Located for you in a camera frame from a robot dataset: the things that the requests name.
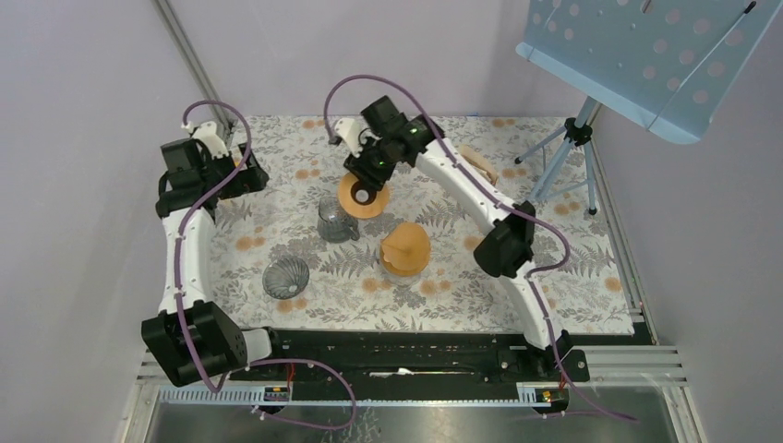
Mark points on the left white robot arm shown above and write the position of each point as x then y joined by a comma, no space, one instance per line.
191,338

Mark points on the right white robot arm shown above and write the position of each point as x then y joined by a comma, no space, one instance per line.
505,253

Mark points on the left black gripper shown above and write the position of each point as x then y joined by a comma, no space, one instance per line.
253,178

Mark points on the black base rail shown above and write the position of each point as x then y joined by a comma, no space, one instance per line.
403,366

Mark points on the floral tablecloth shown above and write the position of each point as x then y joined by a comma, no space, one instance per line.
348,288

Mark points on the blue perforated stand tray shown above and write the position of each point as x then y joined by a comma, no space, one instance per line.
664,65

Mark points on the grey glass pitcher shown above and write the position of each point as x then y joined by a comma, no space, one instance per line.
335,225

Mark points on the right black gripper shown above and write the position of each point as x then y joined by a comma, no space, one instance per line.
360,167

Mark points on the brown paper coffee filter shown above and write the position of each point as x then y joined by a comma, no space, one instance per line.
408,242

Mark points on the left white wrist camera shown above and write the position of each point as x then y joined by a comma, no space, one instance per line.
209,135

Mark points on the orange coffee filter box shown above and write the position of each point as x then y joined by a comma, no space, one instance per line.
480,163

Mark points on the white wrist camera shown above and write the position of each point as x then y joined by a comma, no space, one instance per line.
346,131
209,135

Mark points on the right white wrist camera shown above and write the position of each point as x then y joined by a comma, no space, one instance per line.
346,131

